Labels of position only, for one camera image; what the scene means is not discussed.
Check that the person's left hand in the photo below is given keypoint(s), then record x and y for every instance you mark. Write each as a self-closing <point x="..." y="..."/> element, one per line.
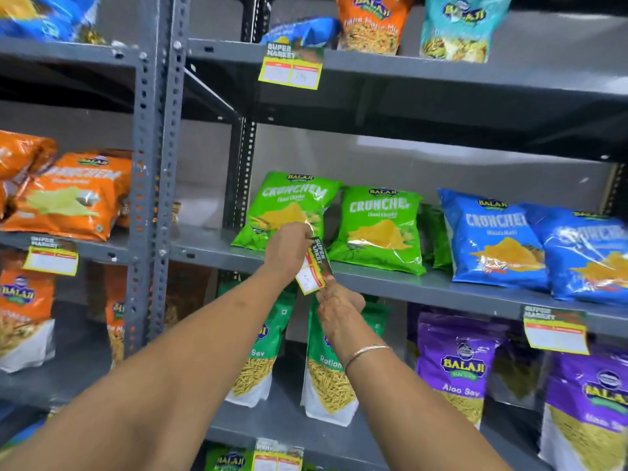
<point x="284" y="250"/>

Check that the person's right hand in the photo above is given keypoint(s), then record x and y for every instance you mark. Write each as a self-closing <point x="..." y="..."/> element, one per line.
<point x="343" y="316"/>

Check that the person's right fingers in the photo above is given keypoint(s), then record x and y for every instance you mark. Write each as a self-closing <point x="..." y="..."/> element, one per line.
<point x="329" y="291"/>

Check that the person's left fingers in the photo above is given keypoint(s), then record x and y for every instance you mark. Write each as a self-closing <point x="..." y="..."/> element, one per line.
<point x="304" y="233"/>

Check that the yellow red price tag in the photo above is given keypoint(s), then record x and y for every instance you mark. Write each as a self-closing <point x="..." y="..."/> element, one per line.
<point x="277" y="458"/>
<point x="291" y="68"/>
<point x="555" y="331"/>
<point x="51" y="259"/>
<point x="314" y="274"/>

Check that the person's left forearm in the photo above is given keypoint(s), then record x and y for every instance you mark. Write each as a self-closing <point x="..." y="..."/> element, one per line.
<point x="162" y="382"/>

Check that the person's right forearm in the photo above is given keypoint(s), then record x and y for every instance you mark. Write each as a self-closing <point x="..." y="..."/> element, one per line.
<point x="417" y="421"/>

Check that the green chips packet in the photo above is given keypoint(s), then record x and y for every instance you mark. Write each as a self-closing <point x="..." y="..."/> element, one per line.
<point x="436" y="235"/>
<point x="380" y="230"/>
<point x="284" y="201"/>

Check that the green white snack pouch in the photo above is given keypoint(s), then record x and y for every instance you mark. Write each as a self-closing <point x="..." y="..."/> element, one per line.
<point x="326" y="387"/>
<point x="257" y="362"/>

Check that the brown snack pouch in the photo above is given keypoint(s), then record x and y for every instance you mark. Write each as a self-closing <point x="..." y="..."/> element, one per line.
<point x="184" y="294"/>

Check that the purple snack pouch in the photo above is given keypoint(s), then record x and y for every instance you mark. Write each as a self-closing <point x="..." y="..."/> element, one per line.
<point x="588" y="412"/>
<point x="458" y="367"/>

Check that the blue chips packet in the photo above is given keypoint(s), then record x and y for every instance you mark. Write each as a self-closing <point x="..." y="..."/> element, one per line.
<point x="586" y="259"/>
<point x="493" y="240"/>

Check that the grey metal shelf rack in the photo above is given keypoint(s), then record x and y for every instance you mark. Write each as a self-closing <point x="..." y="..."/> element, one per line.
<point x="147" y="142"/>
<point x="490" y="78"/>

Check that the small green snack packet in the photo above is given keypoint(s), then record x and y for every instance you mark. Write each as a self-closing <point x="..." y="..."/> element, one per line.
<point x="228" y="460"/>

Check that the small blue snack packet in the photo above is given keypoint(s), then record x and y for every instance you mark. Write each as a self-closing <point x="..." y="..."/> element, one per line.
<point x="304" y="33"/>

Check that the dark snack pouch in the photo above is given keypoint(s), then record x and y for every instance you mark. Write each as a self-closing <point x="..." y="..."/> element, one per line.
<point x="515" y="377"/>

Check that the orange white snack pouch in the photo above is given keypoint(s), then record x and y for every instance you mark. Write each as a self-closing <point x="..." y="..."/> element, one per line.
<point x="115" y="318"/>
<point x="24" y="318"/>

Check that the orange noodle snack pouch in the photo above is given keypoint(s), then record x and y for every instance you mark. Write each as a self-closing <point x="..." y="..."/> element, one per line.
<point x="373" y="24"/>

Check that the orange chips packet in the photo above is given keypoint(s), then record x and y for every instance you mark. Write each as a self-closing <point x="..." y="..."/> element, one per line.
<point x="19" y="156"/>
<point x="73" y="196"/>

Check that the teal snack pouch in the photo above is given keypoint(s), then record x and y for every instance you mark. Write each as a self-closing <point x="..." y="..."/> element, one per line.
<point x="461" y="29"/>

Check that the blue yellow snack packet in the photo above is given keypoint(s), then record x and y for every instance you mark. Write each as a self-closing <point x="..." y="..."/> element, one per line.
<point x="44" y="14"/>

